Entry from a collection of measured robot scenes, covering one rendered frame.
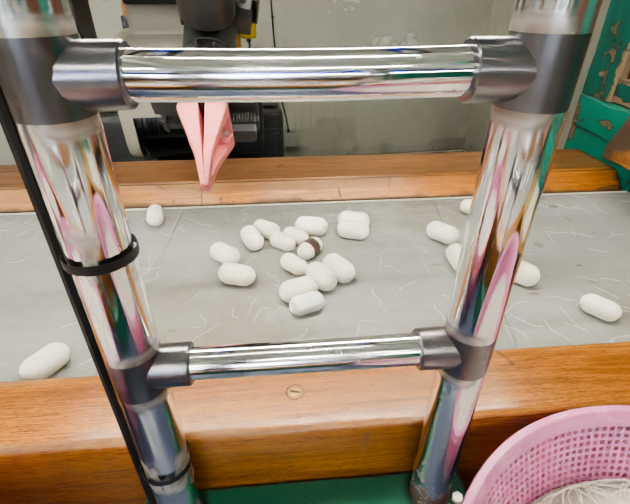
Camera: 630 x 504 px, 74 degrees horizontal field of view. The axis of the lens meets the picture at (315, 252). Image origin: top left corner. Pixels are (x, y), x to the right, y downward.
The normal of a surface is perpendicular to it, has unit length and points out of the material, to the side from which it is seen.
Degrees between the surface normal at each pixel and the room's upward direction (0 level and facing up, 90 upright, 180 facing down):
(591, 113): 90
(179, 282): 0
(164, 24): 98
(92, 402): 0
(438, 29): 91
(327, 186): 45
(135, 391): 90
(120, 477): 90
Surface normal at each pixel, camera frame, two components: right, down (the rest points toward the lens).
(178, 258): 0.00, -0.85
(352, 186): 0.06, -0.22
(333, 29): 0.16, 0.53
